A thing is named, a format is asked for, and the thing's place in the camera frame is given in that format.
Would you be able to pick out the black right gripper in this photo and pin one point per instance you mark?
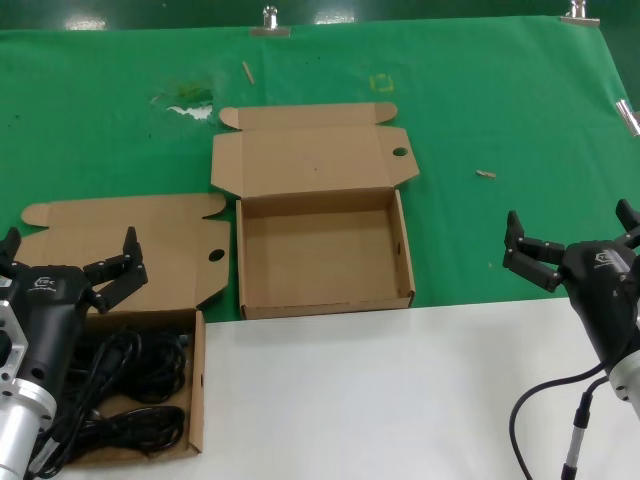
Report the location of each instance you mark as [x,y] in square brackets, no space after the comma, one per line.
[610,300]

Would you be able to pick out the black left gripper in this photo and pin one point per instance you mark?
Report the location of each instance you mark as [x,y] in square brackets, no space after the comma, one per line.
[50,320]

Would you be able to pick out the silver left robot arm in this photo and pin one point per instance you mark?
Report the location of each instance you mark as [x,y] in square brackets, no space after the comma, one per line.
[22,425]

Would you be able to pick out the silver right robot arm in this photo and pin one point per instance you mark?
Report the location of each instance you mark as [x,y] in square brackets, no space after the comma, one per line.
[627,380]

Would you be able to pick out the open cardboard box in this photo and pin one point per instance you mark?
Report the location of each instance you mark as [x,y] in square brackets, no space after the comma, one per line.
[320,260]

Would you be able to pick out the small wood scrap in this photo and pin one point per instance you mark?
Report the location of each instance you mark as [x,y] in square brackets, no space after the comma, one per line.
[485,174]

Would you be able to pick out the metal cloth clip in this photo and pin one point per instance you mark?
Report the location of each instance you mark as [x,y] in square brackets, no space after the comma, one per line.
[270,31]
[629,116]
[579,19]

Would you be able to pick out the green table cloth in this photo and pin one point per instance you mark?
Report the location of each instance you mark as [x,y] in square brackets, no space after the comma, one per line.
[450,125]

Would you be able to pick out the thin wood splinter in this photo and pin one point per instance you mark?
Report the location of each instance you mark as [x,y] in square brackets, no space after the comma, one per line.
[248,73]

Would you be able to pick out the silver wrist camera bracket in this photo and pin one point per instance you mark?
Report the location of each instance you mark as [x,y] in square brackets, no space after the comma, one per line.
[10,345]

